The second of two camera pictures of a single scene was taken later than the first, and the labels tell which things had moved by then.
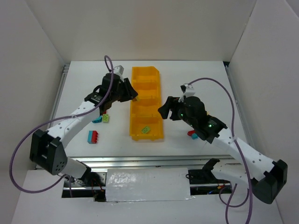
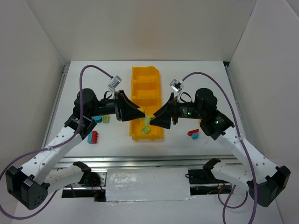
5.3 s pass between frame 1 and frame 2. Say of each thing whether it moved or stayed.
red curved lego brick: stayed
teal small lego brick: stayed
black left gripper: moved
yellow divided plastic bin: stayed
